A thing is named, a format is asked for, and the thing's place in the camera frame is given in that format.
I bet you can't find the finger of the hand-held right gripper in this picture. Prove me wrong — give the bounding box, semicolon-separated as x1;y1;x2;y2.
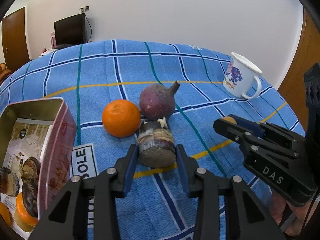
234;115;304;153
213;118;300;159

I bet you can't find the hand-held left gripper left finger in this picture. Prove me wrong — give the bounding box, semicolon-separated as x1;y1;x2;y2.
30;144;139;240

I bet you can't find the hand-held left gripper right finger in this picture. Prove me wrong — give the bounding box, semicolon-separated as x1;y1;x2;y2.
175;144;287;240

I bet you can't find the brown yam piece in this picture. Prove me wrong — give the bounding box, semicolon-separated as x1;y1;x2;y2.
137;117;176;167
0;167;20;197

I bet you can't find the pink metal tin box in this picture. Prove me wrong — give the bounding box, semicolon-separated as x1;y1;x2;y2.
0;97;77;235

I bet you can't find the person's right hand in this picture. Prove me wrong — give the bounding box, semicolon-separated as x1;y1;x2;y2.
270;191;312;238

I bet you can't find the white printed mug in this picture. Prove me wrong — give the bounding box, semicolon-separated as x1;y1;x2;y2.
222;52;262;100

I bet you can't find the white blanket label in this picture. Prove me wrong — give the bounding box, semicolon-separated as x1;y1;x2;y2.
71;143;98;229

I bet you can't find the large orange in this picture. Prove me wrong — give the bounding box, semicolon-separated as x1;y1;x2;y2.
102;99;141;138

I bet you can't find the orange-brown wooden door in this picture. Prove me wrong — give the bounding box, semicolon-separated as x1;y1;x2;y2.
277;6;320;110

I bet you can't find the purple turnip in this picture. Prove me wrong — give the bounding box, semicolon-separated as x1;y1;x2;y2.
139;80;180;121

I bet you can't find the printed paper sheet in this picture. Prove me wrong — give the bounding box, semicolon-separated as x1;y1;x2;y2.
0;119;54;233

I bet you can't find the blue plaid blanket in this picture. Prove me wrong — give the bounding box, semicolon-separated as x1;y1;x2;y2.
0;39;307;240

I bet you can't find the white cabinet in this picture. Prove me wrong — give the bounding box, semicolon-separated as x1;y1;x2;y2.
40;46;59;57

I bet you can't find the black television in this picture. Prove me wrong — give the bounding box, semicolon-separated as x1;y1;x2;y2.
54;14;87;47

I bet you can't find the brown wooden door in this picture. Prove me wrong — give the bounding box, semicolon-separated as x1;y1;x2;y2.
1;7;32;73

